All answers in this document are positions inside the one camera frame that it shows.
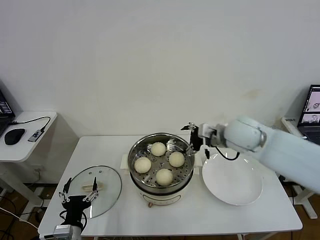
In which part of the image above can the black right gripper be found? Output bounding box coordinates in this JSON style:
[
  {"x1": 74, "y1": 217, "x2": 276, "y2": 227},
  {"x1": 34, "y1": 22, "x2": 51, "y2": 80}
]
[{"x1": 180, "y1": 121, "x2": 202, "y2": 155}]

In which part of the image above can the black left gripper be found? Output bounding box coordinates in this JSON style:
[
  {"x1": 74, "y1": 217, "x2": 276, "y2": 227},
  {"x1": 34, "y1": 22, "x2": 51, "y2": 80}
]
[{"x1": 58, "y1": 176, "x2": 99, "y2": 227}]

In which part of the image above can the white steamed baozi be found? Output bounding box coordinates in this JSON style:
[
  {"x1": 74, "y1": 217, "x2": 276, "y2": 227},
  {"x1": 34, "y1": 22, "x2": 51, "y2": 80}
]
[
  {"x1": 150, "y1": 141, "x2": 167, "y2": 158},
  {"x1": 134, "y1": 157, "x2": 152, "y2": 174},
  {"x1": 155, "y1": 168, "x2": 174, "y2": 186},
  {"x1": 168, "y1": 151, "x2": 186, "y2": 168}
]

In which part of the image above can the perforated steel steamer basket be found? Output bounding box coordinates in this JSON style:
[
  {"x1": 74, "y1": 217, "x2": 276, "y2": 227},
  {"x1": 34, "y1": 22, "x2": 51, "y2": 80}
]
[{"x1": 120, "y1": 133, "x2": 203, "y2": 191}]

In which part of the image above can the round glass pot lid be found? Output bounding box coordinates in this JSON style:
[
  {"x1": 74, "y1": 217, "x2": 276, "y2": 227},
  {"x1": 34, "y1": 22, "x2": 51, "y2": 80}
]
[{"x1": 64, "y1": 164, "x2": 123, "y2": 220}]

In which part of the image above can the white round plate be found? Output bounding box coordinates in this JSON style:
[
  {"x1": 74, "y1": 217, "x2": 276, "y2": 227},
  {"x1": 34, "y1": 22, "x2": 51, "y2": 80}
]
[{"x1": 201, "y1": 152, "x2": 264, "y2": 206}]

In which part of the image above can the white side table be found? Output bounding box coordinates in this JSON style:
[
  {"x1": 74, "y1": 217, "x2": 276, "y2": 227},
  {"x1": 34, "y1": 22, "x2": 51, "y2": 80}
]
[
  {"x1": 0, "y1": 111, "x2": 59, "y2": 222},
  {"x1": 281, "y1": 116, "x2": 320, "y2": 221}
]

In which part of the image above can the cream electric cooker base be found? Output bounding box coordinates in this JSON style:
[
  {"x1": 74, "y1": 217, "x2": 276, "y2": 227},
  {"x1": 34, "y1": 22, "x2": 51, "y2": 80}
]
[{"x1": 129, "y1": 172, "x2": 195, "y2": 208}]

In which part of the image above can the grey usb hub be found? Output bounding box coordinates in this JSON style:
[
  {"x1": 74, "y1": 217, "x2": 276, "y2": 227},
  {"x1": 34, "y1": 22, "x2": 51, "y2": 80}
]
[{"x1": 27, "y1": 128, "x2": 43, "y2": 143}]

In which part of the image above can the black computer mouse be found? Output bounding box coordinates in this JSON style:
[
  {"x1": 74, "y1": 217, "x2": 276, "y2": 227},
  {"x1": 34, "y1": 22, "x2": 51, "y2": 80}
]
[{"x1": 4, "y1": 127, "x2": 26, "y2": 146}]

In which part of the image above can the open dark laptop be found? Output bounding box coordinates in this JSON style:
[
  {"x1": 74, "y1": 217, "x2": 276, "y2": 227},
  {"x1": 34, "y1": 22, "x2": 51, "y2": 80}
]
[
  {"x1": 0, "y1": 79, "x2": 16, "y2": 138},
  {"x1": 297, "y1": 84, "x2": 320, "y2": 145}
]

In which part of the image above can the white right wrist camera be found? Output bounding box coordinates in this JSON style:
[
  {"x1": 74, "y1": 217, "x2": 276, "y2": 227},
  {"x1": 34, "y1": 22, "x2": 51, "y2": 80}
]
[{"x1": 199, "y1": 123, "x2": 218, "y2": 147}]

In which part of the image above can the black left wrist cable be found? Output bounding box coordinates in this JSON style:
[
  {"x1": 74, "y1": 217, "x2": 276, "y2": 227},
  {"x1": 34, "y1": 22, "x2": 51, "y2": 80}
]
[{"x1": 58, "y1": 209, "x2": 88, "y2": 232}]

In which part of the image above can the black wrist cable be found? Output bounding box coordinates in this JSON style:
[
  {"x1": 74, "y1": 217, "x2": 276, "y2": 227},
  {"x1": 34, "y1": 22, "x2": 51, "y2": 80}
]
[
  {"x1": 58, "y1": 209, "x2": 88, "y2": 232},
  {"x1": 204, "y1": 146, "x2": 241, "y2": 161}
]

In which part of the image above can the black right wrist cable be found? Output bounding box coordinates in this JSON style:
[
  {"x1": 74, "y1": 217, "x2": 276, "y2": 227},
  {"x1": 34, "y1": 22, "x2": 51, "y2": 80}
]
[{"x1": 204, "y1": 146, "x2": 241, "y2": 161}]

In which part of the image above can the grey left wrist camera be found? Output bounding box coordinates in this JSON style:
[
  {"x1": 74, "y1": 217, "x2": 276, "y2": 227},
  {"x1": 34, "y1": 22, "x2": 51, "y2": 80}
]
[{"x1": 53, "y1": 224, "x2": 74, "y2": 238}]

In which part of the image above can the black hub cable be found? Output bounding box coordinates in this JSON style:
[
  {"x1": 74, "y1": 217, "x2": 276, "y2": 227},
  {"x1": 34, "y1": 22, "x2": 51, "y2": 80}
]
[{"x1": 9, "y1": 116, "x2": 52, "y2": 135}]

